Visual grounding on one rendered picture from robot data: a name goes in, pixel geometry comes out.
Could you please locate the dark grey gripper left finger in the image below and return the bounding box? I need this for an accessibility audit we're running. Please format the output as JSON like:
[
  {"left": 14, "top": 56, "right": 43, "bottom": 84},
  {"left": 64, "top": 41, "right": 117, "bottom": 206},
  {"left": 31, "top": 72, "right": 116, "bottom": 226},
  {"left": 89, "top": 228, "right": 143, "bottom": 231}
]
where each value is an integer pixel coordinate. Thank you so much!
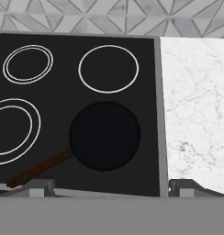
[{"left": 1, "top": 178, "right": 56, "bottom": 198}]

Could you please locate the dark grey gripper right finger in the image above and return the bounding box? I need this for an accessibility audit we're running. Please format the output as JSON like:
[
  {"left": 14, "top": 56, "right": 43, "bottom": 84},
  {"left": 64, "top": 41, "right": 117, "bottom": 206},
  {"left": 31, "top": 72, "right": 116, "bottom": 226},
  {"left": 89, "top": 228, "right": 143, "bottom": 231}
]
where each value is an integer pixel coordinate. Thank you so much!
[{"left": 167, "top": 178, "right": 224, "bottom": 198}]

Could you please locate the black glass hob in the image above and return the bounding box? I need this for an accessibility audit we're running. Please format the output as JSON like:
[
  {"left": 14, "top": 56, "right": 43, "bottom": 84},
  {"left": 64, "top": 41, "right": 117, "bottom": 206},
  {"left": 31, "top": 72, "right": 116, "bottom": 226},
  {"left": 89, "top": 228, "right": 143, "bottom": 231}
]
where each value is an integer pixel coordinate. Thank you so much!
[{"left": 0, "top": 31, "right": 170, "bottom": 198}]

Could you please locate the black frying pan brown handle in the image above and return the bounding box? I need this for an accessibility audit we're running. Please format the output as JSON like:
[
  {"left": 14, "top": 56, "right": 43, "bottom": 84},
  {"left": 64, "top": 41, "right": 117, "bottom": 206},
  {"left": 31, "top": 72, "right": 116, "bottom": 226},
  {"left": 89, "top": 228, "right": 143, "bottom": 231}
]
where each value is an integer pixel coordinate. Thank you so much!
[{"left": 6, "top": 101, "right": 141, "bottom": 188}]

